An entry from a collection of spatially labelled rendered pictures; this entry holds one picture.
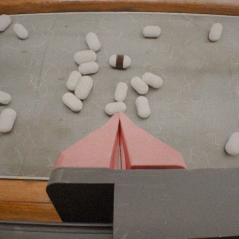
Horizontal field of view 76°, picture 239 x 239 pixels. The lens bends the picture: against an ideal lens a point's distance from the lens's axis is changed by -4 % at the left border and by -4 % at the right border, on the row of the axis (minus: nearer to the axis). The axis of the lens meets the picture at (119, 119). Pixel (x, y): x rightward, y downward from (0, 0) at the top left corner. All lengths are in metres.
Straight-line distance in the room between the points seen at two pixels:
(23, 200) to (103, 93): 0.19
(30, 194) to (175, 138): 0.22
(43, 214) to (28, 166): 0.07
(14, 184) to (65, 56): 0.22
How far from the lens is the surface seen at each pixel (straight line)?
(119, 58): 0.27
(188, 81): 0.29
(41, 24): 0.37
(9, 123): 0.28
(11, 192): 0.27
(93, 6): 0.36
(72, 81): 0.26
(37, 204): 0.24
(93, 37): 0.30
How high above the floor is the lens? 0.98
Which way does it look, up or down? 76 degrees down
